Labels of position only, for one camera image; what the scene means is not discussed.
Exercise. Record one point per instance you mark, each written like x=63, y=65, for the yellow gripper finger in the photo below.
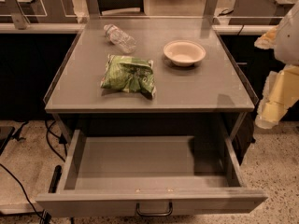
x=280, y=93
x=267, y=40

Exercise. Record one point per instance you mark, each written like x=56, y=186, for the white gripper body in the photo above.
x=288, y=41

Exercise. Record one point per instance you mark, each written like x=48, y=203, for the green jalapeno chip bag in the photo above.
x=129, y=74

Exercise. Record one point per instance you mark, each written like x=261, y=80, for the open grey top drawer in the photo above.
x=108, y=176

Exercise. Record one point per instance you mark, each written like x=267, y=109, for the white paper bowl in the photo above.
x=184, y=53

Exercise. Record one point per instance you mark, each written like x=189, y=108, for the clear plastic water bottle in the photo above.
x=119, y=38

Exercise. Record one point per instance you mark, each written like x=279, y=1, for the grey metal cabinet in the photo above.
x=213, y=85

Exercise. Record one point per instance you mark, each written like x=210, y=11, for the black power strip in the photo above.
x=55, y=178

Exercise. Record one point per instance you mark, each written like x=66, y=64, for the black drawer handle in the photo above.
x=154, y=209

